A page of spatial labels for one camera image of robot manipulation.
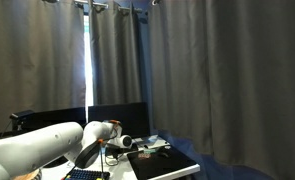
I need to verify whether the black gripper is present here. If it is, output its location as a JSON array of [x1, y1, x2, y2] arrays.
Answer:
[[110, 143, 139, 155]]

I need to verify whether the black desktop monitor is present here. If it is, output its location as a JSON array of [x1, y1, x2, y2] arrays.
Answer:
[[87, 101, 151, 140], [20, 106, 87, 134]]

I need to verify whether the grey laptop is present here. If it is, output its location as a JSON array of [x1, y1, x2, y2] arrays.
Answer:
[[131, 134, 171, 151]]

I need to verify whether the black computer mouse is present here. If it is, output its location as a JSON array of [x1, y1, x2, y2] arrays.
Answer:
[[156, 150, 170, 159]]

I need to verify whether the black desk mat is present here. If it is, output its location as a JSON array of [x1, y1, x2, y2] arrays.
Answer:
[[126, 147, 199, 180]]

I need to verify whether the dark keyboard with blue keys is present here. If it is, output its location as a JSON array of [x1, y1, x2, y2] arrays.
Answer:
[[64, 168, 111, 180]]

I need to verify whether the wooden board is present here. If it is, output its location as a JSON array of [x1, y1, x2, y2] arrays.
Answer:
[[12, 169, 42, 180]]

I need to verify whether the wide grey curtain panel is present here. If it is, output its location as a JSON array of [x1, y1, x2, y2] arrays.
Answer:
[[148, 0, 295, 180]]

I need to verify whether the black webcam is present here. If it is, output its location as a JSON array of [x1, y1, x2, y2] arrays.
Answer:
[[9, 110, 35, 132]]

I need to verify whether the metal curtain rod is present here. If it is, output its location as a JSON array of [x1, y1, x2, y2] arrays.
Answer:
[[41, 0, 162, 14]]

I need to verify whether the black looped cable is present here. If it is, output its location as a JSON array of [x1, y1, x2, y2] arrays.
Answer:
[[104, 150, 123, 167]]

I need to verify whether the thin cable with orange clip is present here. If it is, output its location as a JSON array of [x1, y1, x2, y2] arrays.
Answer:
[[97, 138, 106, 175]]

